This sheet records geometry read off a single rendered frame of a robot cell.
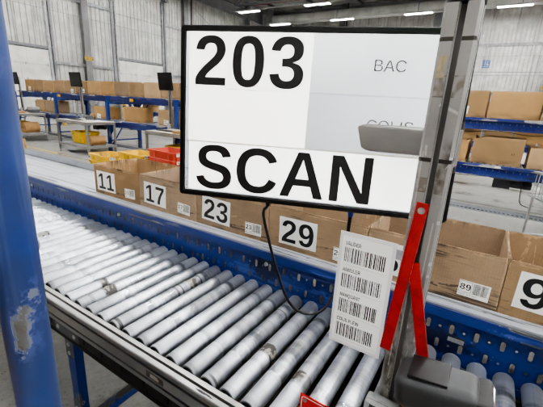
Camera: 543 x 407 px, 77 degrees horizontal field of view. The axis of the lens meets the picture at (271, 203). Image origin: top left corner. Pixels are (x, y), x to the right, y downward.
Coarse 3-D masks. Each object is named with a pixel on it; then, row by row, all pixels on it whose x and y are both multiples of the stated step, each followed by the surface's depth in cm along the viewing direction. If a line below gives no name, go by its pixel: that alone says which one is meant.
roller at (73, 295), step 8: (160, 256) 152; (168, 256) 155; (136, 264) 144; (144, 264) 145; (152, 264) 148; (120, 272) 137; (128, 272) 138; (136, 272) 141; (104, 280) 131; (112, 280) 132; (80, 288) 124; (88, 288) 125; (96, 288) 127; (72, 296) 120; (80, 296) 122
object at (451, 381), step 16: (400, 368) 49; (416, 368) 48; (432, 368) 47; (448, 368) 47; (400, 384) 47; (416, 384) 46; (432, 384) 45; (448, 384) 45; (464, 384) 45; (480, 384) 45; (400, 400) 47; (416, 400) 46; (432, 400) 45; (448, 400) 44; (464, 400) 43; (480, 400) 43
